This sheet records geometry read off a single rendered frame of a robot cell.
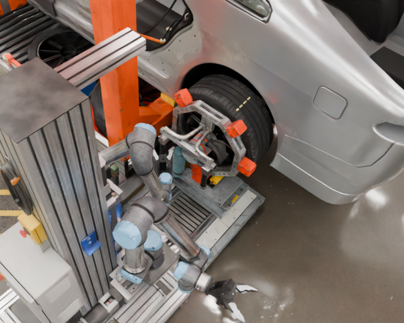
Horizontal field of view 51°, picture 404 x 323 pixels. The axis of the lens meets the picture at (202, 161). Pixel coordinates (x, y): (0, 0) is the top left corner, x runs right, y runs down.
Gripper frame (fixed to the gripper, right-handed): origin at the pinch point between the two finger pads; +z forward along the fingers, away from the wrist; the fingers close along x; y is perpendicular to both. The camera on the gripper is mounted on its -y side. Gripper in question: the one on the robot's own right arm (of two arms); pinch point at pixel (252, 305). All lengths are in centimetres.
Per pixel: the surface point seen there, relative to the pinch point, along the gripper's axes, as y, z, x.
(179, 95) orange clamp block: -2, -87, -101
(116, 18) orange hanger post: -55, -114, -71
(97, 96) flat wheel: 57, -168, -128
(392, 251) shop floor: 103, 90, -155
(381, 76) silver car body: -59, 11, -104
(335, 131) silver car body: -22, 4, -101
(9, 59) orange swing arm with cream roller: 57, -251, -125
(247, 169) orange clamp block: 23, -33, -92
